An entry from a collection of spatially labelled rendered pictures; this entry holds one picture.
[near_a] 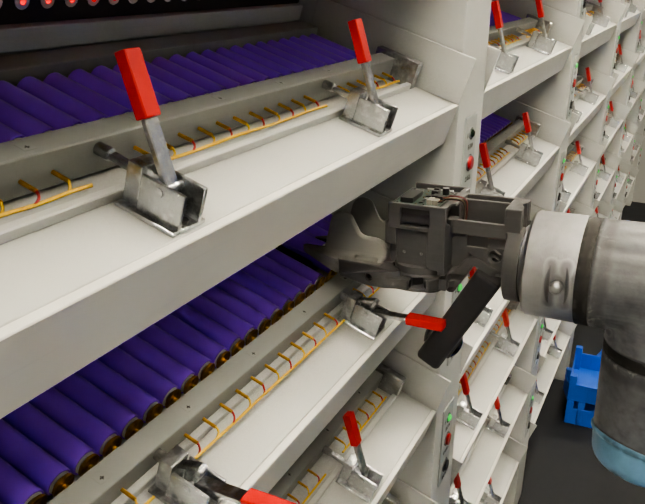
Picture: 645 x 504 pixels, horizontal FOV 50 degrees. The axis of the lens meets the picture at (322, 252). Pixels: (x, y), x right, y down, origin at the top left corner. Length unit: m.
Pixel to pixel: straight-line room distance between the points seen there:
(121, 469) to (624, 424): 0.39
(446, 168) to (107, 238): 0.49
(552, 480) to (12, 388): 1.82
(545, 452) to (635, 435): 1.51
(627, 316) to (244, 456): 0.31
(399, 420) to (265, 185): 0.49
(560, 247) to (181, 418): 0.31
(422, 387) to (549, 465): 1.22
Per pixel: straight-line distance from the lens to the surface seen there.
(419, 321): 0.64
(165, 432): 0.48
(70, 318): 0.32
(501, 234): 0.60
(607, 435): 0.65
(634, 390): 0.61
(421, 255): 0.62
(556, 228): 0.59
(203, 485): 0.46
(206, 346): 0.56
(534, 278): 0.58
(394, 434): 0.85
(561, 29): 1.44
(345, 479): 0.77
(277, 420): 0.54
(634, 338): 0.59
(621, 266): 0.57
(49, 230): 0.36
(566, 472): 2.08
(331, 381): 0.59
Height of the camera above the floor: 1.25
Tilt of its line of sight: 22 degrees down
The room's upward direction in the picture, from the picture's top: straight up
